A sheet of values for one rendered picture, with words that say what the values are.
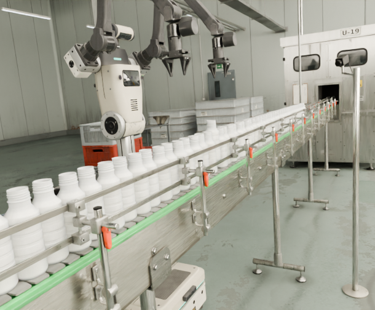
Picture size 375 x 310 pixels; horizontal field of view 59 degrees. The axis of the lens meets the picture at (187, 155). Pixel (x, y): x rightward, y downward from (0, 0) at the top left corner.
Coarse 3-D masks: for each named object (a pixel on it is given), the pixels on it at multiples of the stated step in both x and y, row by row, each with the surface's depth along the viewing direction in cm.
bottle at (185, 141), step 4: (184, 140) 114; (188, 140) 115; (184, 144) 114; (188, 144) 115; (184, 148) 114; (188, 148) 115; (188, 152) 114; (192, 152) 115; (192, 160) 115; (188, 164) 114; (192, 164) 115; (192, 168) 115; (192, 180) 116; (192, 184) 116
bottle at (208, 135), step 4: (204, 132) 129; (208, 132) 129; (204, 136) 129; (208, 136) 129; (212, 136) 131; (208, 140) 129; (212, 140) 130; (208, 144) 128; (212, 144) 129; (208, 152) 129; (212, 152) 129; (208, 156) 129; (212, 156) 129; (212, 160) 130; (212, 168) 130; (216, 168) 132
